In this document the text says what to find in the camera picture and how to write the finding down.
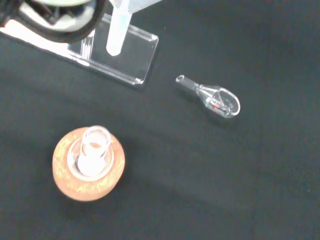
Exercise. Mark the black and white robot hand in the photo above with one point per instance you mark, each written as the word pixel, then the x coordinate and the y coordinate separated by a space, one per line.
pixel 62 23

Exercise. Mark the clear acrylic funnel stand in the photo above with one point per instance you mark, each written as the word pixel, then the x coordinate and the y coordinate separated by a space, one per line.
pixel 136 57

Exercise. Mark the clear glass weighing funnel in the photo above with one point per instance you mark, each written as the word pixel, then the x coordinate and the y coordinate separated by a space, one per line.
pixel 212 93

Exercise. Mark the clear round-bottom glass flask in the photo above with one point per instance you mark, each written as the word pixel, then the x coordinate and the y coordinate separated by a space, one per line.
pixel 93 155

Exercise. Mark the black bench cloth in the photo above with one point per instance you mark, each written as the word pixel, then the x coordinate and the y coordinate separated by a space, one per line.
pixel 225 175

